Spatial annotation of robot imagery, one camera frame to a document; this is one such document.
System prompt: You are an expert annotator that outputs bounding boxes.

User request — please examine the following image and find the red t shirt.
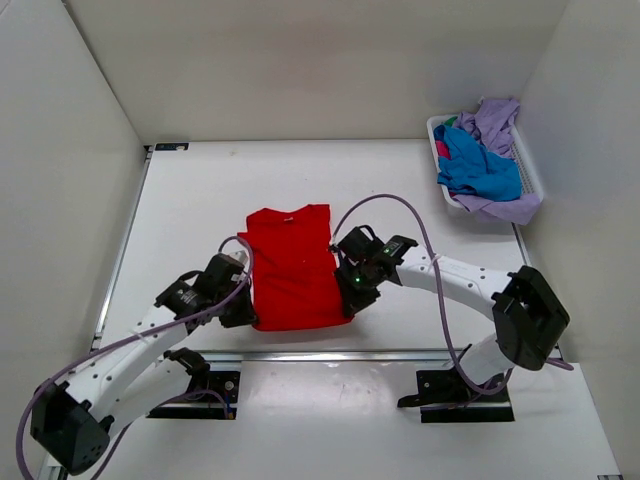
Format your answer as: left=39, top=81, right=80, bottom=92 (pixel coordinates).
left=238, top=204, right=352, bottom=332

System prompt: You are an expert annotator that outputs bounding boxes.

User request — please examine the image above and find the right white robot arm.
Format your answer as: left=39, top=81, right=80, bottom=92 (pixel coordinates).
left=331, top=225, right=570, bottom=401

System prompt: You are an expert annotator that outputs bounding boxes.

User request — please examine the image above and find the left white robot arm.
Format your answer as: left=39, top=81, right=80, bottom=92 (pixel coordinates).
left=30, top=251, right=257, bottom=476

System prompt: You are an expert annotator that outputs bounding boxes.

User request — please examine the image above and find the pink garment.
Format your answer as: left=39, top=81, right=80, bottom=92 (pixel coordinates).
left=435, top=140, right=451, bottom=160

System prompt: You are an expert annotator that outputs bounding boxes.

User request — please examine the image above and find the blue t shirt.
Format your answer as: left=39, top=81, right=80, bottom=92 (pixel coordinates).
left=434, top=124, right=522, bottom=202

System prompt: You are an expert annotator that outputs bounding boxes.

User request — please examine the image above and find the white plastic basket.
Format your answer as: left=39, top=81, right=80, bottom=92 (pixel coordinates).
left=426, top=114, right=544, bottom=217

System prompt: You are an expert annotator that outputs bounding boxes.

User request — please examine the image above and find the lavender t shirt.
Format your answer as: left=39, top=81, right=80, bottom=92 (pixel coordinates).
left=452, top=98, right=541, bottom=226

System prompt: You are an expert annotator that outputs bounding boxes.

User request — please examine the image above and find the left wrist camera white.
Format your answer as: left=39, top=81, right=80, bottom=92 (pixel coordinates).
left=229, top=250, right=250, bottom=270

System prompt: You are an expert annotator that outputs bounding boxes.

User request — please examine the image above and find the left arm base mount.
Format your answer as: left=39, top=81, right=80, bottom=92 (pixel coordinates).
left=146, top=348, right=241, bottom=421

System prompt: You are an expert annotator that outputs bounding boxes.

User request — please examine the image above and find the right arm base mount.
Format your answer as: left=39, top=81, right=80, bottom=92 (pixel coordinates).
left=397, top=369, right=515, bottom=424

